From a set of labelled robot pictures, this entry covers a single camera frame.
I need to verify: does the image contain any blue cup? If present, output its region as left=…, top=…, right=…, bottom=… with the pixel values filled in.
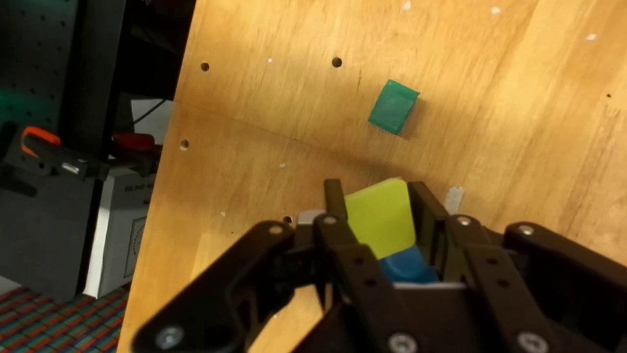
left=380, top=247, right=438, bottom=285

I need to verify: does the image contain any green block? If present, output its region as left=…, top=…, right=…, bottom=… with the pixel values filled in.
left=368, top=81, right=419, bottom=136

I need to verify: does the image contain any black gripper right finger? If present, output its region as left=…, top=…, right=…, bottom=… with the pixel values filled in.
left=407, top=183, right=627, bottom=353

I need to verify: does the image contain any grey white box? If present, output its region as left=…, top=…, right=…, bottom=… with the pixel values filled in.
left=84, top=169, right=154, bottom=298

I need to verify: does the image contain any yellow block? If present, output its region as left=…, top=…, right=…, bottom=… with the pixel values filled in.
left=344, top=179, right=415, bottom=259

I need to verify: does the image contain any orange black bar clamp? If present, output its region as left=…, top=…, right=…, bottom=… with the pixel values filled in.
left=1, top=124, right=99, bottom=179

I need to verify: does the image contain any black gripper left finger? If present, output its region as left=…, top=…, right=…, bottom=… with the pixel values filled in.
left=131, top=181, right=419, bottom=353

